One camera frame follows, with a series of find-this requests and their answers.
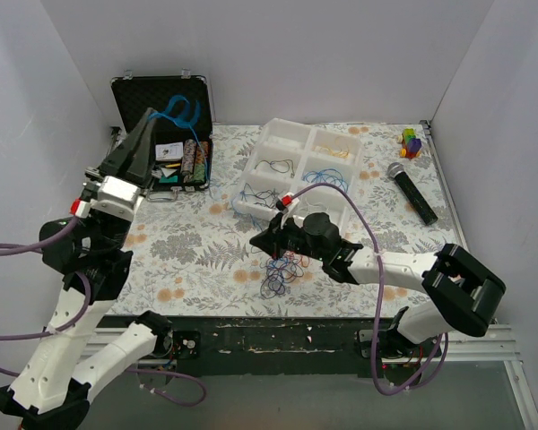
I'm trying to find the thin purple wire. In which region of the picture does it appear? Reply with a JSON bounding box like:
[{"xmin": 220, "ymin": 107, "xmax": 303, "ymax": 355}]
[{"xmin": 241, "ymin": 185, "xmax": 283, "ymax": 211}]

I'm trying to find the thin blue wire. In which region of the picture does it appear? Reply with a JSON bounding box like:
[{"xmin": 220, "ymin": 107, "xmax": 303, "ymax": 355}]
[
  {"xmin": 300, "ymin": 168, "xmax": 353, "ymax": 194},
  {"xmin": 148, "ymin": 94, "xmax": 270, "ymax": 234}
]

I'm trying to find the thin dark wire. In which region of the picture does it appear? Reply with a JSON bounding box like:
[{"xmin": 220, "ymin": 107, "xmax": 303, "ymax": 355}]
[{"xmin": 256, "ymin": 158, "xmax": 297, "ymax": 176}]

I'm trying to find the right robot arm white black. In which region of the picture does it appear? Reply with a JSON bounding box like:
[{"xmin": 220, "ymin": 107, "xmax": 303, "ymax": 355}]
[{"xmin": 249, "ymin": 212, "xmax": 506, "ymax": 357}]

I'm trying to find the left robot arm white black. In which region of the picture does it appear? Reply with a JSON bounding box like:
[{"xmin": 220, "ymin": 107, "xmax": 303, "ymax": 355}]
[{"xmin": 0, "ymin": 108, "xmax": 173, "ymax": 429}]

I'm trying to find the playing card deck box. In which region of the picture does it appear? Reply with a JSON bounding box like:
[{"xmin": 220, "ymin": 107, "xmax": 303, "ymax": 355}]
[{"xmin": 155, "ymin": 142, "xmax": 184, "ymax": 162}]

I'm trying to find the white plastic compartment tray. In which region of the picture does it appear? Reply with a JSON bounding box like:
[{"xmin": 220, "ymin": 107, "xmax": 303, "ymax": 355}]
[{"xmin": 230, "ymin": 118, "xmax": 363, "ymax": 233}]

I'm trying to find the black poker chip case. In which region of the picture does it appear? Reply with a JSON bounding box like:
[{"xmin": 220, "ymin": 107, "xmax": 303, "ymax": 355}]
[{"xmin": 110, "ymin": 75, "xmax": 213, "ymax": 193}]

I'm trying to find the black handheld microphone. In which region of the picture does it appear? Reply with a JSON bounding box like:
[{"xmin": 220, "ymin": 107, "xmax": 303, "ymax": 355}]
[{"xmin": 387, "ymin": 162, "xmax": 438, "ymax": 226}]

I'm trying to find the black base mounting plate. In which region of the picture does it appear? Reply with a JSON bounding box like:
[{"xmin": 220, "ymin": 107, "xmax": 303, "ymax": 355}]
[{"xmin": 116, "ymin": 315, "xmax": 445, "ymax": 378}]

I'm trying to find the colourful toy block figure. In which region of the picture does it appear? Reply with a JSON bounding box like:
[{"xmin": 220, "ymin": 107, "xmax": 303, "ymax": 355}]
[{"xmin": 399, "ymin": 128, "xmax": 422, "ymax": 159}]

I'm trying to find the tangled coloured wire pile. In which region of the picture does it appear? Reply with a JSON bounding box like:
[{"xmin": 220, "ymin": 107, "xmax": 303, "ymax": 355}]
[{"xmin": 257, "ymin": 253, "xmax": 310, "ymax": 300}]

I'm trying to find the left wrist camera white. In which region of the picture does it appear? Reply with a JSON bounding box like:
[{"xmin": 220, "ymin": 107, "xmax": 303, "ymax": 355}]
[{"xmin": 91, "ymin": 176, "xmax": 143, "ymax": 222}]

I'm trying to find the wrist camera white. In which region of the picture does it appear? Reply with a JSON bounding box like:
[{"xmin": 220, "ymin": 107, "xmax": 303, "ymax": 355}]
[
  {"xmin": 275, "ymin": 192, "xmax": 300, "ymax": 228},
  {"xmin": 91, "ymin": 176, "xmax": 143, "ymax": 222}
]

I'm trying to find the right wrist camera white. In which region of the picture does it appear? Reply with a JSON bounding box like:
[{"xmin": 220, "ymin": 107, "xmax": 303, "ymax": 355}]
[{"xmin": 275, "ymin": 192, "xmax": 300, "ymax": 228}]

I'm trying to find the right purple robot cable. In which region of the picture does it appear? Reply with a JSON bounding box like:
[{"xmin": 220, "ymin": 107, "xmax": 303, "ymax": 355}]
[{"xmin": 291, "ymin": 183, "xmax": 449, "ymax": 398}]

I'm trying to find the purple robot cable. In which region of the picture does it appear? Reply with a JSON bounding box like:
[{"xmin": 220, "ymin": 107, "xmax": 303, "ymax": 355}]
[
  {"xmin": 0, "ymin": 216, "xmax": 207, "ymax": 408},
  {"xmin": 291, "ymin": 183, "xmax": 449, "ymax": 398}
]

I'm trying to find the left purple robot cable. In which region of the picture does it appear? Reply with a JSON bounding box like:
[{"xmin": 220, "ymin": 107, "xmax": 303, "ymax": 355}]
[{"xmin": 0, "ymin": 216, "xmax": 207, "ymax": 408}]

